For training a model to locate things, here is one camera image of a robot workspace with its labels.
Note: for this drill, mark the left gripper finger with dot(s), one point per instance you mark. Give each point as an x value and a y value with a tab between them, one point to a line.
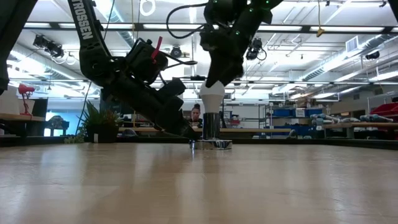
172	119

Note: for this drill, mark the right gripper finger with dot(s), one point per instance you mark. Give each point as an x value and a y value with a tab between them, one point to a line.
235	68
217	70

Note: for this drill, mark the white lightbulb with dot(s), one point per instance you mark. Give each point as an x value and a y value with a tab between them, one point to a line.
212	96

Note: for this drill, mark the chrome lamp socket base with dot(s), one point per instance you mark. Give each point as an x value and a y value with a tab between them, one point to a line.
211	130

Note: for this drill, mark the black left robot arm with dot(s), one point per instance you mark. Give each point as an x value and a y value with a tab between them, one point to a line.
85	31

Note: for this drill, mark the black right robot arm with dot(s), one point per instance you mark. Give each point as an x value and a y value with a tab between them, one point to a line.
248	9

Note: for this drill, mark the person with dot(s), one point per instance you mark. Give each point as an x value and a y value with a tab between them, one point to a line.
196	113

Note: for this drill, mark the black monitor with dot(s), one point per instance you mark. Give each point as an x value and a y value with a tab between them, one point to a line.
107	105

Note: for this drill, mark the long linear ceiling light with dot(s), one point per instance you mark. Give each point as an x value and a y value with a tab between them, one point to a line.
280	28

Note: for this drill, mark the potted green plant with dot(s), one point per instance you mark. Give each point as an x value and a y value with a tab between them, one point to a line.
99	130

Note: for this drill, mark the long wooden workbench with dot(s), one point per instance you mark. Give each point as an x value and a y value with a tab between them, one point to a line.
248	130

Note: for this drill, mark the blue storage bin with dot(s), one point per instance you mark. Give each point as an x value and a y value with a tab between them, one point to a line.
314	112
282	112

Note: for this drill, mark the dark low stand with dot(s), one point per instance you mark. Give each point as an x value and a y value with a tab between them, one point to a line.
57	123

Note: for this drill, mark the black box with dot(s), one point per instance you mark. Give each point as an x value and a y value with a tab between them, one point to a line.
40	107

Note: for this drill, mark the grey rolled bundle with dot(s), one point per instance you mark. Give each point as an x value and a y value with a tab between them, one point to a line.
374	118
325	119

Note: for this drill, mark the red desk lamp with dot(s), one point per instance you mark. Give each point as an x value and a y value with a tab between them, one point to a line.
25	90

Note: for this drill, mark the wooden shelf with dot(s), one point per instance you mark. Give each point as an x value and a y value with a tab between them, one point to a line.
21	117

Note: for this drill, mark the ceiling air vent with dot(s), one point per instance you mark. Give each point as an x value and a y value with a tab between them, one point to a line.
352	44

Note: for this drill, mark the white storage box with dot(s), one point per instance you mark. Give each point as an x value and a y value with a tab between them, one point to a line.
9	102

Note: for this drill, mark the dark ceiling fixture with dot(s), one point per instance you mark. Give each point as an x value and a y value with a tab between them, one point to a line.
372	55

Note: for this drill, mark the red storage bin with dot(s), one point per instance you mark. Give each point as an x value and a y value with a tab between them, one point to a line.
385	109

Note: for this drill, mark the black ceiling camera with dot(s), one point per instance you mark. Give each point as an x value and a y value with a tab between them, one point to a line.
49	46
176	52
255	48

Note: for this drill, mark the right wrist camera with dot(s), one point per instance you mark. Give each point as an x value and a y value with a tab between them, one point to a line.
207	40

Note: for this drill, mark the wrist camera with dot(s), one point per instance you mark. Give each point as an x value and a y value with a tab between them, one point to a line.
207	40
144	60

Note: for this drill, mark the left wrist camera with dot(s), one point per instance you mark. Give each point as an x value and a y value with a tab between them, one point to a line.
144	60

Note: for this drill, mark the black aluminium table frame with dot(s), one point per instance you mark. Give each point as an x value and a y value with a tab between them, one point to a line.
311	143

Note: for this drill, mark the silver ceiling duct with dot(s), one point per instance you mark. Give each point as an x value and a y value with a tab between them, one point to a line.
342	58

